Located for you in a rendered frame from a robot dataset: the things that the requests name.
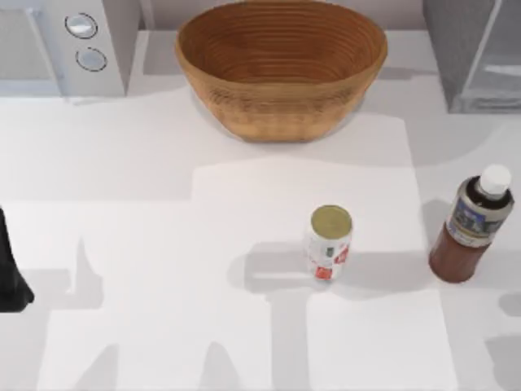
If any grey round microwave knob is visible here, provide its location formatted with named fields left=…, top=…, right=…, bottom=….
left=75, top=46, right=109, bottom=72
left=63, top=11, right=99, bottom=38

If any pale microwave oven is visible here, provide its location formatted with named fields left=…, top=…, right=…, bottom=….
left=0, top=0, right=142, bottom=98

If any brown bottle with white cap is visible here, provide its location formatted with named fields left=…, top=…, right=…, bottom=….
left=428, top=164, right=515, bottom=283

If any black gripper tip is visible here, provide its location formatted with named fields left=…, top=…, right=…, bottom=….
left=0, top=208, right=35, bottom=314

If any brown woven basket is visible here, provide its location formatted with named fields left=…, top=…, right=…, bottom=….
left=175, top=0, right=389, bottom=144

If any red and white can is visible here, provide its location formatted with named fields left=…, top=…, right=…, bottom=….
left=304, top=204, right=354, bottom=283

